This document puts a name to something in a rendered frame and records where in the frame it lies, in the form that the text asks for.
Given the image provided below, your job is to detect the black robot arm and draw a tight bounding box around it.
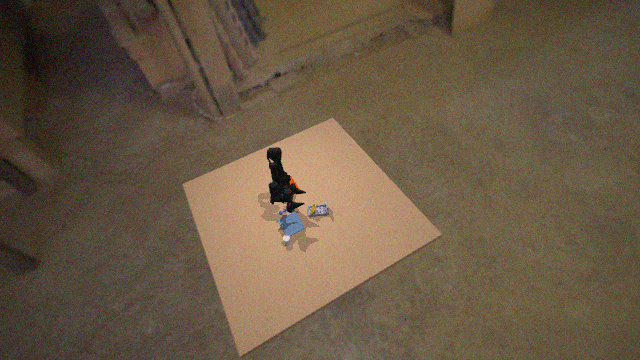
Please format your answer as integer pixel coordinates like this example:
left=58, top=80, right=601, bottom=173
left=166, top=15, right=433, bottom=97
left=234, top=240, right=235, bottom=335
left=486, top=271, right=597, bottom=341
left=267, top=148, right=291, bottom=205

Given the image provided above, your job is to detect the light blue mat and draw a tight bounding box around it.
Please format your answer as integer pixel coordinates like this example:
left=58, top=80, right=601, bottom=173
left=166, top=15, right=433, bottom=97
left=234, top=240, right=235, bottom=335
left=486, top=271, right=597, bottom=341
left=278, top=211, right=305, bottom=236

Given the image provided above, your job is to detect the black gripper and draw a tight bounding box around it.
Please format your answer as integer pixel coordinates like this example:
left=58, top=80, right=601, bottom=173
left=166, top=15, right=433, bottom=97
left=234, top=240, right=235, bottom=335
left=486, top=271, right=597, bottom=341
left=279, top=183, right=306, bottom=213

